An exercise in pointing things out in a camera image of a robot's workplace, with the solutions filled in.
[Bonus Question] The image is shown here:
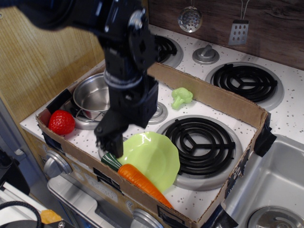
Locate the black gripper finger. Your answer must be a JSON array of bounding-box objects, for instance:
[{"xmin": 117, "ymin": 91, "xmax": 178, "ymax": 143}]
[
  {"xmin": 108, "ymin": 136, "xmax": 124, "ymax": 158},
  {"xmin": 96, "ymin": 139, "xmax": 108, "ymax": 151}
]

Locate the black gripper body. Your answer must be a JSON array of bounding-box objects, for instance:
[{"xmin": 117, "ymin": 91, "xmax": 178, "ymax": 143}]
[{"xmin": 94, "ymin": 76, "xmax": 159, "ymax": 143}]

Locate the orange plastic toy carrot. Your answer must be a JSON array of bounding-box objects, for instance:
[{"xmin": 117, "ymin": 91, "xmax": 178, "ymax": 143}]
[{"xmin": 101, "ymin": 153, "xmax": 173, "ymax": 209}]

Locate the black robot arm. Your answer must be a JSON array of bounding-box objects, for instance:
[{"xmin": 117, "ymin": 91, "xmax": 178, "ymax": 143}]
[{"xmin": 0, "ymin": 0, "xmax": 159, "ymax": 158}]

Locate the light green plastic plate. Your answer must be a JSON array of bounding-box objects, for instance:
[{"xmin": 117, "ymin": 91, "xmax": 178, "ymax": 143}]
[{"xmin": 117, "ymin": 132, "xmax": 180, "ymax": 193}]

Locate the grey front stove knob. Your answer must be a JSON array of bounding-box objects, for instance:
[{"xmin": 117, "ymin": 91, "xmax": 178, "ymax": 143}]
[{"xmin": 98, "ymin": 137, "xmax": 128, "ymax": 159}]

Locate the grey stove knob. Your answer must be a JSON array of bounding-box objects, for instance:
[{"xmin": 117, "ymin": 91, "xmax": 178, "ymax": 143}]
[
  {"xmin": 98, "ymin": 137, "xmax": 128, "ymax": 159},
  {"xmin": 192, "ymin": 45, "xmax": 219, "ymax": 65},
  {"xmin": 148, "ymin": 102, "xmax": 168, "ymax": 125}
]

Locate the grey centre stove knob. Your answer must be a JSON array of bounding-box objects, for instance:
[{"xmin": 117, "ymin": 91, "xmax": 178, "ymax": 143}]
[{"xmin": 148, "ymin": 102, "xmax": 168, "ymax": 125}]

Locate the brown cardboard fence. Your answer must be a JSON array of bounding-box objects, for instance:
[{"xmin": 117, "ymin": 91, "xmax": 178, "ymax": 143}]
[{"xmin": 37, "ymin": 63, "xmax": 270, "ymax": 228}]

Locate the light green toy broccoli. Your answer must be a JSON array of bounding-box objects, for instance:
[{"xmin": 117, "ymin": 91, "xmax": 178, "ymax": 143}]
[{"xmin": 171, "ymin": 87, "xmax": 193, "ymax": 110}]

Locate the red plastic toy strawberry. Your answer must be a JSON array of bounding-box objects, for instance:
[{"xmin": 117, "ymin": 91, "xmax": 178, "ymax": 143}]
[{"xmin": 48, "ymin": 110, "xmax": 76, "ymax": 135}]

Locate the small stainless steel pot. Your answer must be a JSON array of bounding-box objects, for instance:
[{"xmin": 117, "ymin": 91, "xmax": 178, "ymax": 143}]
[{"xmin": 73, "ymin": 73, "xmax": 110, "ymax": 122}]

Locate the left grey oven knob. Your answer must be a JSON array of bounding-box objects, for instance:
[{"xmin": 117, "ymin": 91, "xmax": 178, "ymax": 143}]
[{"xmin": 43, "ymin": 150, "xmax": 72, "ymax": 178}]

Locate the grey oven knob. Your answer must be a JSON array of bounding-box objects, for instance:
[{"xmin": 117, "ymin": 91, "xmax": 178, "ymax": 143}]
[
  {"xmin": 43, "ymin": 150, "xmax": 72, "ymax": 178},
  {"xmin": 130, "ymin": 209, "xmax": 163, "ymax": 228}
]

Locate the back left black burner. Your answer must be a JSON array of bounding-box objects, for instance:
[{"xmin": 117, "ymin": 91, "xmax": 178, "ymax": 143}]
[{"xmin": 155, "ymin": 35, "xmax": 183, "ymax": 68}]

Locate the black burner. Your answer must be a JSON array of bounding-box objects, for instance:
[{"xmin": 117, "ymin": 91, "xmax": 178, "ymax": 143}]
[
  {"xmin": 157, "ymin": 115, "xmax": 243, "ymax": 191},
  {"xmin": 155, "ymin": 35, "xmax": 183, "ymax": 68},
  {"xmin": 206, "ymin": 62, "xmax": 284, "ymax": 111}
]

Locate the right grey oven knob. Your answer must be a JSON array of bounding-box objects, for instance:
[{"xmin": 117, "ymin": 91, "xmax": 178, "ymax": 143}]
[{"xmin": 130, "ymin": 209, "xmax": 163, "ymax": 228}]

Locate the grey back stove knob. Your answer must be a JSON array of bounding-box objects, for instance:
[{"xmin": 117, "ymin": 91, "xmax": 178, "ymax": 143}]
[{"xmin": 192, "ymin": 45, "xmax": 219, "ymax": 65}]

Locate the front right black burner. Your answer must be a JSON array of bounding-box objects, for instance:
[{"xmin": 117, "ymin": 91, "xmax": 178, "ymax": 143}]
[{"xmin": 157, "ymin": 115, "xmax": 243, "ymax": 191}]

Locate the orange yellow object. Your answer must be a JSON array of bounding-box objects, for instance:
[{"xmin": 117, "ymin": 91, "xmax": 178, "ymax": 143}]
[{"xmin": 40, "ymin": 209, "xmax": 62, "ymax": 224}]

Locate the black device at left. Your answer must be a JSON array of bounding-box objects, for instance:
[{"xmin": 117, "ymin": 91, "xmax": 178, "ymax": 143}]
[{"xmin": 0, "ymin": 150, "xmax": 30, "ymax": 195}]

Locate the hanging metal strainer ladle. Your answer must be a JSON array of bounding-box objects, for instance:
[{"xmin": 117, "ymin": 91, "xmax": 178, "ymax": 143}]
[{"xmin": 178, "ymin": 0, "xmax": 202, "ymax": 33}]

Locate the back right black burner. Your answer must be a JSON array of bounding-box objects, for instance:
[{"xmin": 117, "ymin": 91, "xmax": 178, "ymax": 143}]
[{"xmin": 206, "ymin": 62, "xmax": 284, "ymax": 111}]

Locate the hanging metal slotted spatula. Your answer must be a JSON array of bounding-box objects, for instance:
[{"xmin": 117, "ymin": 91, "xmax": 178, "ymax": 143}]
[{"xmin": 228, "ymin": 0, "xmax": 249, "ymax": 46}]

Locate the grey toy sink basin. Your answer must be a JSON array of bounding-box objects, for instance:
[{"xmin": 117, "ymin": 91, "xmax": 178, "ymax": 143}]
[{"xmin": 225, "ymin": 135, "xmax": 304, "ymax": 228}]

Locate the silver sink drain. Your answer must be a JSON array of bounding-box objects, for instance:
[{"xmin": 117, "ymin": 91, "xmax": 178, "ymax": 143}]
[{"xmin": 247, "ymin": 206, "xmax": 304, "ymax": 228}]

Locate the grey oven door handle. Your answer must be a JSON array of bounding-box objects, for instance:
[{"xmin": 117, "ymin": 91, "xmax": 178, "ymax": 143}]
[{"xmin": 47, "ymin": 175, "xmax": 133, "ymax": 228}]

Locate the black braided cable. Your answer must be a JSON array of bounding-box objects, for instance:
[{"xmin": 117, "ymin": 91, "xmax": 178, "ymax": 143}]
[{"xmin": 0, "ymin": 200, "xmax": 43, "ymax": 228}]

